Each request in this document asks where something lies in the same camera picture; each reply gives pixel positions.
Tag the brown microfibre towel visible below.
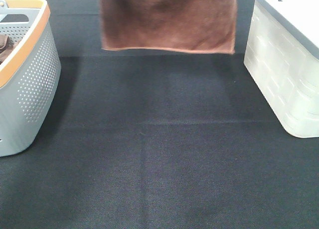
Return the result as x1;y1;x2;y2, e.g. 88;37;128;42
100;0;237;54

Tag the brown towel inside grey basket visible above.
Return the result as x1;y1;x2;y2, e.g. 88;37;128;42
0;34;19;63

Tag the black fabric table mat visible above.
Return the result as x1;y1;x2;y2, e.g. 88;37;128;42
0;0;319;229

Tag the grey perforated basket orange rim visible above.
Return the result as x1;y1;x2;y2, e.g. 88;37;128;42
0;0;61;156

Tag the white plastic basket grey rim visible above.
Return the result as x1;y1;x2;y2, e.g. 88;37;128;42
244;0;319;138

